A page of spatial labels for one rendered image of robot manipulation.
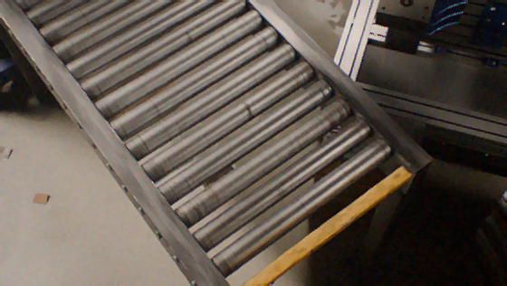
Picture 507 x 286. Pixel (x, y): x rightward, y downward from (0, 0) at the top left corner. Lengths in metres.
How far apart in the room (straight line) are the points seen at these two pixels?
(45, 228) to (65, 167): 0.23
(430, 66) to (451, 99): 0.14
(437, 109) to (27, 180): 1.42
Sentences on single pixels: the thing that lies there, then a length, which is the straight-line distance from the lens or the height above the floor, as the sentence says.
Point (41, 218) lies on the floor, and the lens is 2.26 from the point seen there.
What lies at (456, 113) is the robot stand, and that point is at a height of 0.22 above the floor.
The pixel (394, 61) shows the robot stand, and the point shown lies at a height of 0.21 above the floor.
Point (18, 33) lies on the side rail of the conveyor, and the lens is 1.62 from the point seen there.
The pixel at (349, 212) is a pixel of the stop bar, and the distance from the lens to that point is 1.27.
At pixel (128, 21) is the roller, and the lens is 1.58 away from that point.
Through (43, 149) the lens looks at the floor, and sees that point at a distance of 2.38.
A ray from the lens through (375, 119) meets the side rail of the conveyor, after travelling 1.40.
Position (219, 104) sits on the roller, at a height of 0.79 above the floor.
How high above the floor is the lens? 1.98
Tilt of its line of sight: 61 degrees down
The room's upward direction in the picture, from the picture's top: 1 degrees counter-clockwise
